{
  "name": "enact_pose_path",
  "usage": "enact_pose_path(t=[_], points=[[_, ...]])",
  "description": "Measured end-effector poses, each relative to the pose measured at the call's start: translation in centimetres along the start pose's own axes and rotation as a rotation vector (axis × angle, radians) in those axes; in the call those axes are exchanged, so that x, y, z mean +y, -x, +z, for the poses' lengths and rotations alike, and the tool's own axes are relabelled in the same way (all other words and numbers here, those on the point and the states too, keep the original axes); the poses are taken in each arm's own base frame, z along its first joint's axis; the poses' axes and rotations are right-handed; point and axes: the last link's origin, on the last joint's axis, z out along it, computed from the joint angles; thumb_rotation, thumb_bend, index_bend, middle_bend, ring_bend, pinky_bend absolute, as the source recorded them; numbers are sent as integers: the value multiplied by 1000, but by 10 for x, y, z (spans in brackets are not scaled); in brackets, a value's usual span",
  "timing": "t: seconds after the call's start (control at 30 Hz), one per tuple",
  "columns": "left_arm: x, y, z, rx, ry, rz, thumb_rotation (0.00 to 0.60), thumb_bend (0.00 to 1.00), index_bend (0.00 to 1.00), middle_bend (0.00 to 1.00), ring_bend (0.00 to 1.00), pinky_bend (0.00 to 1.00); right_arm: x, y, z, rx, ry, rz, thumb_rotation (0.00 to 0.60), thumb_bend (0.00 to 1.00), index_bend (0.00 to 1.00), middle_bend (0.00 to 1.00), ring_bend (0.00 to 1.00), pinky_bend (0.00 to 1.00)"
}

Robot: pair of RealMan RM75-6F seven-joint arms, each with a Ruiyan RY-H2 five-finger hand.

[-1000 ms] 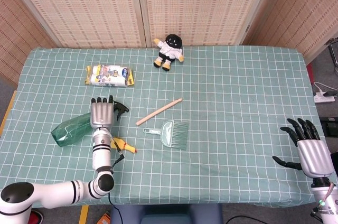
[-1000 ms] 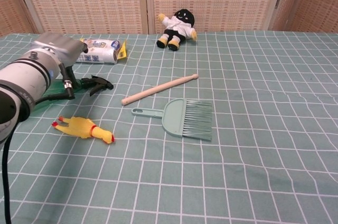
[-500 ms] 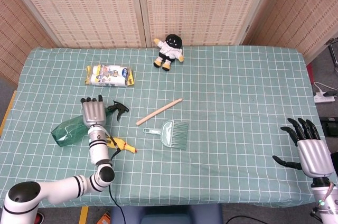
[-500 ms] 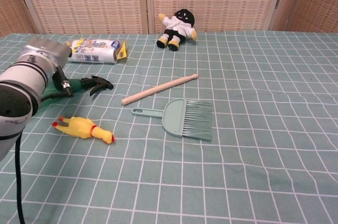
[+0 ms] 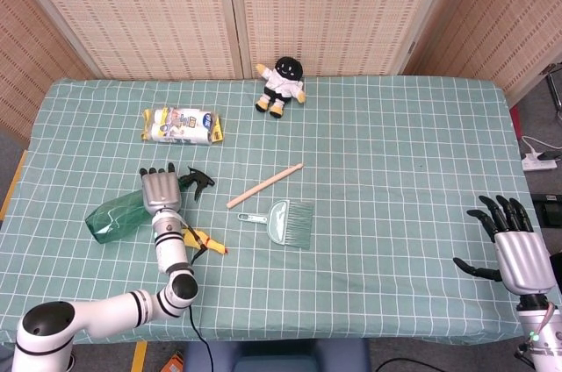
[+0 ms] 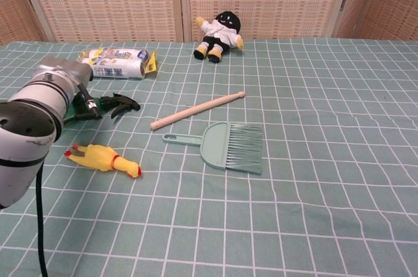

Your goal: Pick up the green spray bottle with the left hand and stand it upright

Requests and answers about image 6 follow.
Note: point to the green hand brush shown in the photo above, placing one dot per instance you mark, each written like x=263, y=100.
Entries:
x=215, y=146

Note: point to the yellow rubber chicken toy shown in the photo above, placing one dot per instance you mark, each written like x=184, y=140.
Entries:
x=98, y=157

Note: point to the light wooden stick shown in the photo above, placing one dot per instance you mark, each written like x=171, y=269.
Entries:
x=196, y=111

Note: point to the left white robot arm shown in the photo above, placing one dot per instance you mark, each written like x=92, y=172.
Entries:
x=29, y=120

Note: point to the black-headed plush doll white shirt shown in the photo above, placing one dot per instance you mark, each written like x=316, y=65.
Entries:
x=222, y=33

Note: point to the green checked tablecloth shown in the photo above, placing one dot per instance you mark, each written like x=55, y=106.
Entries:
x=261, y=175

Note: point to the pack of white rolls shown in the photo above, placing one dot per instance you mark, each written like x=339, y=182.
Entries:
x=114, y=64

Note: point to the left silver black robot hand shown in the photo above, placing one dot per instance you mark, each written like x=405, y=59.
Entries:
x=70, y=68

